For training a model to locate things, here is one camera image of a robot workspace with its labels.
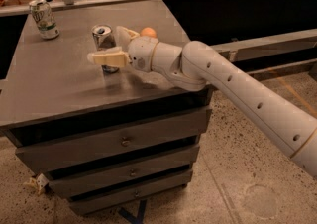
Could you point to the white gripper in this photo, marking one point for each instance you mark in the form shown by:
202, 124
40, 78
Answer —
141, 54

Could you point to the crushed silver blue redbull can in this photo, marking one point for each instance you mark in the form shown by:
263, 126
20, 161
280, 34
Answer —
103, 37

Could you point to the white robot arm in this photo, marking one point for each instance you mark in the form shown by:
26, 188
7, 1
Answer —
191, 67

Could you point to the green white 7up can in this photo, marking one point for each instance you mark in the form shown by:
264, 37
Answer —
43, 16

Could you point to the small orange fruit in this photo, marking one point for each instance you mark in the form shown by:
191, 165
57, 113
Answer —
147, 31

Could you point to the grey drawer cabinet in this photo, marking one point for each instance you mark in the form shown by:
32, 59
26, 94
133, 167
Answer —
52, 92

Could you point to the top grey drawer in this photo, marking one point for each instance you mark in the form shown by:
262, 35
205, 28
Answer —
54, 155

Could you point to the grey drawer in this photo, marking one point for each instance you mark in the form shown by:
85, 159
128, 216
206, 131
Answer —
138, 191
77, 185
54, 155

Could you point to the middle grey drawer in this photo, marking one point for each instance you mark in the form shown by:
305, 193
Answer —
77, 185

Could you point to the crumpled paper scrap on floor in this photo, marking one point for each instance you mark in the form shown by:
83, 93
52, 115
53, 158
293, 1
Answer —
38, 182

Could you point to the bottom grey drawer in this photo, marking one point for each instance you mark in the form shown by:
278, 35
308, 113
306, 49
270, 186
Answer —
138, 191

